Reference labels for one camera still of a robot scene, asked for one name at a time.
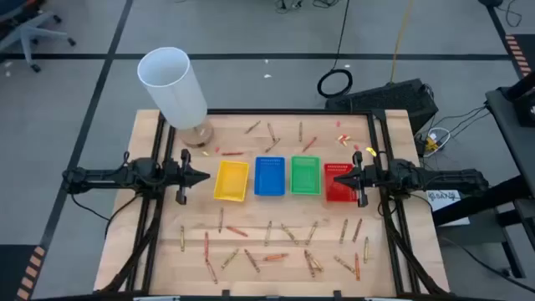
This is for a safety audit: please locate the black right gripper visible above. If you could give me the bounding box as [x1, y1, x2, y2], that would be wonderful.
[333, 150, 378, 208]

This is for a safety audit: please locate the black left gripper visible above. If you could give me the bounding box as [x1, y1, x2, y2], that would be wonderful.
[166, 149, 211, 206]

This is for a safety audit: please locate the red plastic basket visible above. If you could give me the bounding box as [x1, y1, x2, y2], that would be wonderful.
[323, 162, 359, 203]

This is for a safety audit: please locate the yellow plastic basket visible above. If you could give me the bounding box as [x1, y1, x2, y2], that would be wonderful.
[213, 160, 251, 202]

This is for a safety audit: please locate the green plastic basket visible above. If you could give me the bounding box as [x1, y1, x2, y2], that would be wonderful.
[290, 155, 323, 196]

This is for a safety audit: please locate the blue plastic basket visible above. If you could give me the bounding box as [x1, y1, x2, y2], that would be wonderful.
[253, 156, 288, 197]

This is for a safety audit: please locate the black computer tower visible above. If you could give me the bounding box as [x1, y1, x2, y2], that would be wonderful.
[324, 78, 440, 135]

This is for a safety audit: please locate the white paper sheet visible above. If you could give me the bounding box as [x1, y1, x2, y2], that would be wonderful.
[425, 189, 471, 227]

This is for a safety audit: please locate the white shade table lamp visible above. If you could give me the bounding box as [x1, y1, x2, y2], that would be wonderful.
[136, 46, 215, 148]

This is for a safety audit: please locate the black metal stand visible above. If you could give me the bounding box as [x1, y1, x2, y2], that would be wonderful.
[432, 175, 535, 279]

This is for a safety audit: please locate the black side table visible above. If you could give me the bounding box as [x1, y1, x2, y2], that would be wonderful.
[484, 70, 535, 202]

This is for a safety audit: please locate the grey office chair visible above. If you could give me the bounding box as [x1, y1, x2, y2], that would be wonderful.
[0, 0, 77, 73]

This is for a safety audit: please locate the black coiled hanging cable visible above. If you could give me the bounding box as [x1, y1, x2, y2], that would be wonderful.
[316, 0, 354, 99]

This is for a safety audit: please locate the yellow hanging cable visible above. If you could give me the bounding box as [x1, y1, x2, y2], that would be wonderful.
[390, 0, 415, 84]

